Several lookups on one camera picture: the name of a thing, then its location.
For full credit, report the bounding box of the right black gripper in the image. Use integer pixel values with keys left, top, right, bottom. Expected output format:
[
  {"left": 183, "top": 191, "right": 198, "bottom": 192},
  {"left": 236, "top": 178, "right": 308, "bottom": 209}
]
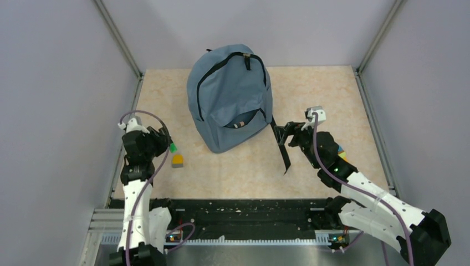
[{"left": 275, "top": 120, "right": 321, "bottom": 169}]

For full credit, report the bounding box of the green black marker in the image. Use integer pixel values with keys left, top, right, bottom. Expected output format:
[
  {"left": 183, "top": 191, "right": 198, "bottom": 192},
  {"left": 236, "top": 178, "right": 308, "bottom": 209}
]
[{"left": 169, "top": 142, "right": 178, "bottom": 153}]

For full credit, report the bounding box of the blue grey backpack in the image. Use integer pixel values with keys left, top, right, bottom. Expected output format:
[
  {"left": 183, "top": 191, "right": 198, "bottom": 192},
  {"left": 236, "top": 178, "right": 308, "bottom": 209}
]
[{"left": 187, "top": 44, "right": 276, "bottom": 154}]

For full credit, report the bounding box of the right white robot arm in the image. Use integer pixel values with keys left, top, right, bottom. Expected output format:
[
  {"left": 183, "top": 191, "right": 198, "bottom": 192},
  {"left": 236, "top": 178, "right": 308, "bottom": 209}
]
[{"left": 271, "top": 122, "right": 451, "bottom": 265}]

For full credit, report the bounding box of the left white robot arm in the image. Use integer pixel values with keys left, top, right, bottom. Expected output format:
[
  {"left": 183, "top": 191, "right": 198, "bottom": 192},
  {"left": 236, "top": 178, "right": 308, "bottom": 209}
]
[{"left": 109, "top": 125, "right": 169, "bottom": 265}]

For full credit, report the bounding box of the yellow grey eraser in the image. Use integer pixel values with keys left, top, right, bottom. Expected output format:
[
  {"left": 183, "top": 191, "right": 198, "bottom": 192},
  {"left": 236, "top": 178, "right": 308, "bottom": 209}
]
[{"left": 171, "top": 154, "right": 184, "bottom": 168}]

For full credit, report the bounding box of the colourful block stack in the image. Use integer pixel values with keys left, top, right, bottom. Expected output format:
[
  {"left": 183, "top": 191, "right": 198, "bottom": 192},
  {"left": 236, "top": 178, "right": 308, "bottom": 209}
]
[{"left": 338, "top": 146, "right": 348, "bottom": 161}]

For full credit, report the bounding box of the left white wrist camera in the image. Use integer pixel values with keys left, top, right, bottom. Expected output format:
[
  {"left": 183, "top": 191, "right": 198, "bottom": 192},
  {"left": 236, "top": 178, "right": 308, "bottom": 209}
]
[{"left": 117, "top": 116, "right": 150, "bottom": 134}]

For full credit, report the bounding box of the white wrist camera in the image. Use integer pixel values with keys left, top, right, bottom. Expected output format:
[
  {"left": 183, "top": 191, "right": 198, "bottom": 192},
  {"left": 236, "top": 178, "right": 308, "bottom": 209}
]
[
  {"left": 117, "top": 116, "right": 150, "bottom": 134},
  {"left": 301, "top": 106, "right": 326, "bottom": 131}
]

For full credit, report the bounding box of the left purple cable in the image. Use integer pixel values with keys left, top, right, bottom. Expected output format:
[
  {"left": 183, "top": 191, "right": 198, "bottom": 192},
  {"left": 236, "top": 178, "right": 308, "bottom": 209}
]
[{"left": 119, "top": 110, "right": 196, "bottom": 266}]

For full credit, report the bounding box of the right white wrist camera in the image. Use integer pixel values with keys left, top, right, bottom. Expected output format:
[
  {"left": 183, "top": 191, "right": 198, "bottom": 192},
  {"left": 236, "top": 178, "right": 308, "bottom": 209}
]
[{"left": 301, "top": 106, "right": 326, "bottom": 131}]

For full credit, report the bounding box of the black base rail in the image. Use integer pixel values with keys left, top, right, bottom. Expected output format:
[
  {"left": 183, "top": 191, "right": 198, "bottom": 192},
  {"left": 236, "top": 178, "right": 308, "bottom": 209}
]
[{"left": 150, "top": 198, "right": 351, "bottom": 249}]

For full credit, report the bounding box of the left aluminium frame post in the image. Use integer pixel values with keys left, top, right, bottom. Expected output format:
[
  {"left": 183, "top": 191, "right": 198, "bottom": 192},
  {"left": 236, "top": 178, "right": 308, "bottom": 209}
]
[{"left": 92, "top": 0, "right": 143, "bottom": 80}]

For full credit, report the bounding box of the aluminium frame post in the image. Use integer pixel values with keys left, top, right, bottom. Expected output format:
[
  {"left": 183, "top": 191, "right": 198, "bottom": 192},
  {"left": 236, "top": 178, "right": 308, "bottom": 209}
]
[
  {"left": 92, "top": 0, "right": 143, "bottom": 80},
  {"left": 356, "top": 0, "right": 407, "bottom": 76}
]

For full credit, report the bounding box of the right aluminium frame post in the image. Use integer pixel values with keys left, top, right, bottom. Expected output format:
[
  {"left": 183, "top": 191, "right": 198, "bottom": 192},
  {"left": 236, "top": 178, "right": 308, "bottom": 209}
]
[{"left": 356, "top": 0, "right": 407, "bottom": 76}]

